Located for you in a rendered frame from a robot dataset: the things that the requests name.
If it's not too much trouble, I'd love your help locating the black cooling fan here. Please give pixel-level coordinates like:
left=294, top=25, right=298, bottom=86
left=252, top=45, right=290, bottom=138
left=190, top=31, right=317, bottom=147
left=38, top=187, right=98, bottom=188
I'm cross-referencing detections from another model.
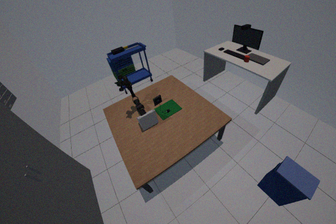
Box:
left=153, top=95, right=162, bottom=106

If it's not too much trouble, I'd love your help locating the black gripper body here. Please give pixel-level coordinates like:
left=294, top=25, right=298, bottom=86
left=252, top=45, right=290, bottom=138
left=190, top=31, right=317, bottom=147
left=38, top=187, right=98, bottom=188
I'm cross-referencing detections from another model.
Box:
left=118, top=75, right=127, bottom=91

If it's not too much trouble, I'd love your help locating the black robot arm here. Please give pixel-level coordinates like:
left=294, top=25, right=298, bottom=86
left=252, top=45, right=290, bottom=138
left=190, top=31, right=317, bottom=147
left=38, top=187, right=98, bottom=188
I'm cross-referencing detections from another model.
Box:
left=122, top=76, right=146, bottom=116

